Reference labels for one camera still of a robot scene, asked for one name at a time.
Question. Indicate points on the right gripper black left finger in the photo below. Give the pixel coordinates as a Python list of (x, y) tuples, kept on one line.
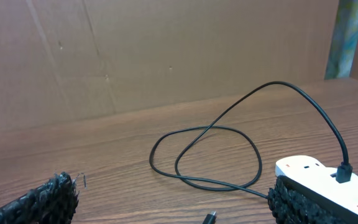
[(53, 202)]

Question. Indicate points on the white power strip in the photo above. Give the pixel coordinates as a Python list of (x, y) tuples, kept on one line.
[(307, 176)]

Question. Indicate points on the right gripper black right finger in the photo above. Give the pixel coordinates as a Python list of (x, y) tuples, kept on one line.
[(291, 202)]

